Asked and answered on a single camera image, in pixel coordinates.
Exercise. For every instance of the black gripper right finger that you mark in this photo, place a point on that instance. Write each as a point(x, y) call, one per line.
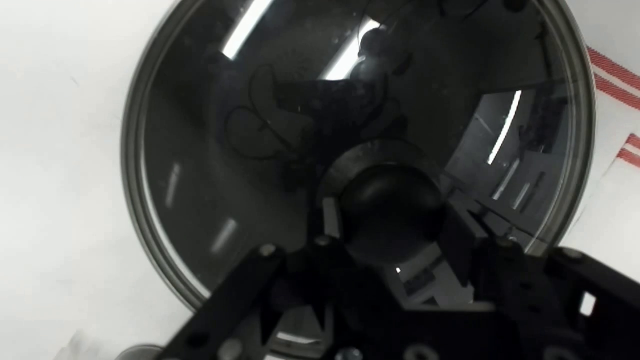
point(572, 300)

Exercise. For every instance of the glass lid black knob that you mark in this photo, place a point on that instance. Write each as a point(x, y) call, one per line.
point(201, 200)

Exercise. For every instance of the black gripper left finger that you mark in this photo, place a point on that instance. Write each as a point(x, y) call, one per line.
point(266, 292)

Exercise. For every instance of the black pot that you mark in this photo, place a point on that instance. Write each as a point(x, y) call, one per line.
point(280, 81)

